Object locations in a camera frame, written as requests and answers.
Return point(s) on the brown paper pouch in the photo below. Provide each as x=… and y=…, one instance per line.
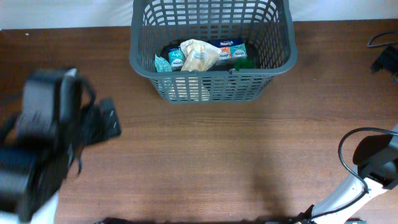
x=192, y=55

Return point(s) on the teal wet wipes pack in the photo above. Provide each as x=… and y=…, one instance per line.
x=162, y=65

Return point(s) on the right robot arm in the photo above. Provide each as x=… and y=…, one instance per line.
x=373, y=174

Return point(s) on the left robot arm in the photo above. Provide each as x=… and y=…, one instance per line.
x=59, y=118

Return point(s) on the Kleenex tissue multipack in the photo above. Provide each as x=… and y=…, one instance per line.
x=231, y=50

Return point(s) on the glass jar green lid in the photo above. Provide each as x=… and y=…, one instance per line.
x=243, y=64

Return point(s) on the grey plastic shopping basket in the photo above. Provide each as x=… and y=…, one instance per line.
x=265, y=26

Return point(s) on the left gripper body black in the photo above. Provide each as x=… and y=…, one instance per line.
x=94, y=128

